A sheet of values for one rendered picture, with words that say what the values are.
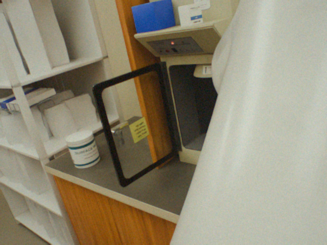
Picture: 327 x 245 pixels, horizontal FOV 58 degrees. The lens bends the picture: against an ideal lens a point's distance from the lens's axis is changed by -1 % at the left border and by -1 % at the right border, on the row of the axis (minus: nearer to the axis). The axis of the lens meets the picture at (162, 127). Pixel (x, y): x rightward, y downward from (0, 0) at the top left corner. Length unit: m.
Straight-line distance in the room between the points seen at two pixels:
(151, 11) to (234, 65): 0.86
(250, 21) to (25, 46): 1.81
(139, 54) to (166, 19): 0.19
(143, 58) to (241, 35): 1.02
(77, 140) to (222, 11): 0.85
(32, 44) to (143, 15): 1.03
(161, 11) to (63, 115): 1.19
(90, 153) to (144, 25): 0.70
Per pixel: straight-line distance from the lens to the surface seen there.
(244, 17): 0.18
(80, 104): 2.11
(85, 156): 1.45
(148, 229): 1.25
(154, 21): 1.01
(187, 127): 1.26
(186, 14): 0.96
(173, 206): 1.06
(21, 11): 1.94
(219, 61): 0.34
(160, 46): 1.06
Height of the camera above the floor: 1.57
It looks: 22 degrees down
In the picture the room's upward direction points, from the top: 12 degrees counter-clockwise
